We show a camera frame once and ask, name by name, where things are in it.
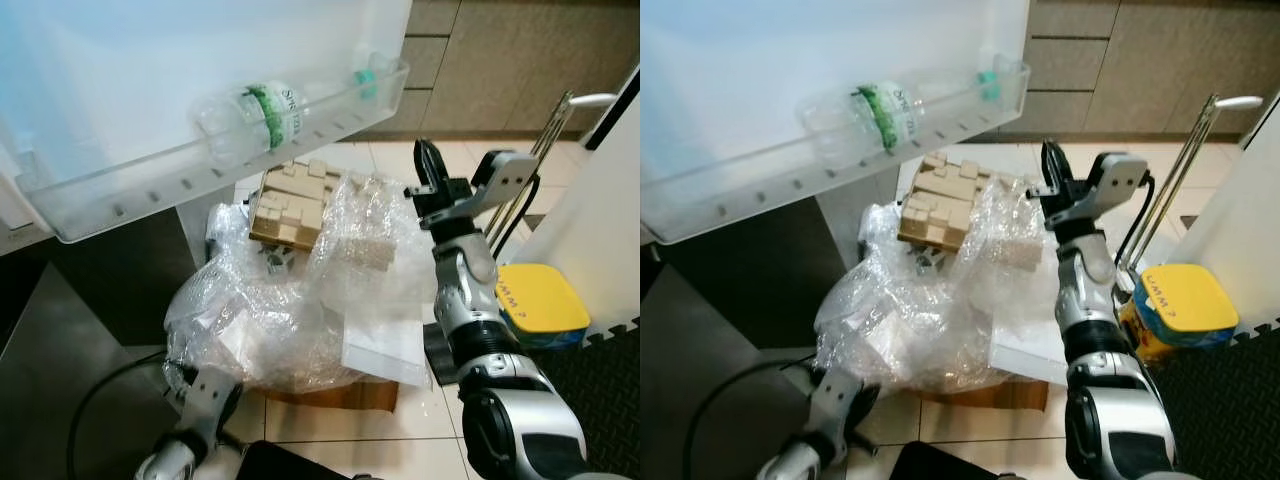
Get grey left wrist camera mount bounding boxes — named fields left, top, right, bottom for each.
left=808, top=364, right=873, bottom=448
left=183, top=362, right=244, bottom=441

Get yellow-lid blue container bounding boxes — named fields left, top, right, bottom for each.
left=1118, top=262, right=1242, bottom=363
left=494, top=261, right=592, bottom=352

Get brown pulp packing insert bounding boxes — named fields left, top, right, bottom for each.
left=896, top=153, right=993, bottom=252
left=247, top=158, right=343, bottom=252

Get black interlocking foam mat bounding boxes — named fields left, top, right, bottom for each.
left=538, top=317, right=641, bottom=480
left=1148, top=324, right=1280, bottom=480

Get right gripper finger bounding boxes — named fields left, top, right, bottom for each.
left=413, top=138, right=438, bottom=194
left=1051, top=143, right=1078, bottom=197
left=426, top=142, right=452, bottom=197
left=1039, top=139, right=1063, bottom=195

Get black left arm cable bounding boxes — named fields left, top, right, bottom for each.
left=682, top=357, right=818, bottom=480
left=64, top=349, right=179, bottom=480

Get grey kitchen cabinets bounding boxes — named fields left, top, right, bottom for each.
left=352, top=0, right=641, bottom=143
left=998, top=0, right=1280, bottom=138

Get black flat pad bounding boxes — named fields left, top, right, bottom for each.
left=238, top=439, right=348, bottom=480
left=883, top=439, right=1003, bottom=480

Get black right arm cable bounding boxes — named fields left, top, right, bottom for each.
left=1113, top=171, right=1158, bottom=269
left=488, top=173, right=542, bottom=263

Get large brown cardboard box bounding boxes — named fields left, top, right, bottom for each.
left=913, top=377, right=1053, bottom=412
left=258, top=374, right=400, bottom=414

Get clear green-label water bottle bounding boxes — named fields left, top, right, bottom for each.
left=793, top=70, right=1003, bottom=168
left=193, top=66, right=382, bottom=163

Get white flat board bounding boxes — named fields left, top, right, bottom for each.
left=341, top=318, right=434, bottom=389
left=989, top=318, right=1073, bottom=388

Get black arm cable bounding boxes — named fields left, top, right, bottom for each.
left=1113, top=171, right=1158, bottom=269
left=64, top=349, right=179, bottom=480
left=488, top=173, right=542, bottom=263
left=682, top=357, right=818, bottom=480

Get clear plastic wrap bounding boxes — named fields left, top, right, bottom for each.
left=813, top=170, right=1079, bottom=394
left=162, top=170, right=443, bottom=394

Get small black plate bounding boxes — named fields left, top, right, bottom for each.
left=423, top=320, right=463, bottom=388

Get clear fridge door shelf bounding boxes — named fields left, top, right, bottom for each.
left=18, top=55, right=412, bottom=245
left=640, top=55, right=1032, bottom=245

